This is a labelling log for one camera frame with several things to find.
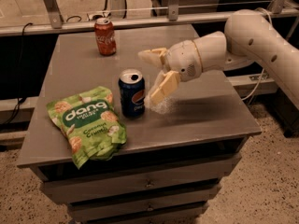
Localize metal railing frame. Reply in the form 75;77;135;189
0;0;299;36

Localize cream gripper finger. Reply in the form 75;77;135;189
149;71;180;105
138;48;167;69

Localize black cable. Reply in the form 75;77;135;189
0;21;34;127

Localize grey drawer cabinet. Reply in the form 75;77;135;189
17;25;261;224

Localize green rice chip bag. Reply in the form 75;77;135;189
47;86;127;169

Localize red coca-cola can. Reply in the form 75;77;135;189
94;18;116;56

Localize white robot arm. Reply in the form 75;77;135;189
138;9;299;106

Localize white cable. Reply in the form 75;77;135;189
241;68;265;102

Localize power strip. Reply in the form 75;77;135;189
87;11;111;21

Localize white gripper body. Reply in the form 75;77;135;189
164;40;202;82

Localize blue pepsi can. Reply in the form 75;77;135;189
118;69;145;119

